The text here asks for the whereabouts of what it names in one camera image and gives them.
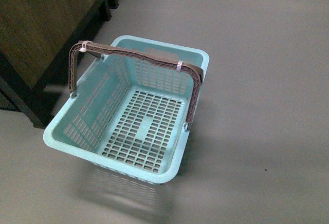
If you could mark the white zip tie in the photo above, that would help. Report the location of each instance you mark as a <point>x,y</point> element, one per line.
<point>179,65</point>

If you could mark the white clip on handle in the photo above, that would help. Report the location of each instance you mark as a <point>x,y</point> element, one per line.
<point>84,46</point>

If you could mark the brown basket handle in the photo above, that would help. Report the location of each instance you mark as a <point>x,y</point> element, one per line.
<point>195,72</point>

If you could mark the light blue plastic basket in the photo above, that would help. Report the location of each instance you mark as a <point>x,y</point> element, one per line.
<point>128,115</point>

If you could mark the dark wooden cabinet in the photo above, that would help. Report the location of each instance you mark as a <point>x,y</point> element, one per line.
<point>36,36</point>

